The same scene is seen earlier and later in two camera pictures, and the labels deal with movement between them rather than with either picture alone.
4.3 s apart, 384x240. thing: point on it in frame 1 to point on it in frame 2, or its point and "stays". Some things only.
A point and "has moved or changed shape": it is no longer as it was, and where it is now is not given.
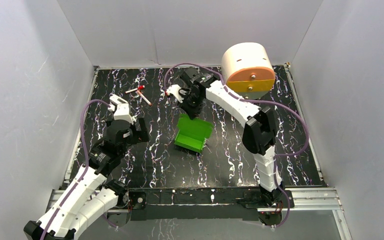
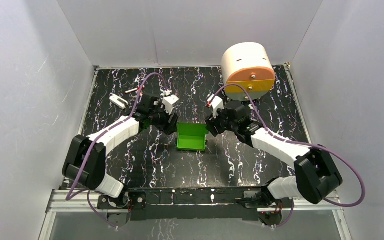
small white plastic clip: (117, 100) stays
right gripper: (192, 112) to (211, 122)
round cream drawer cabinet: (248, 69) stays
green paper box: (192, 133) has moved or changed shape
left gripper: (140, 131) to (170, 122)
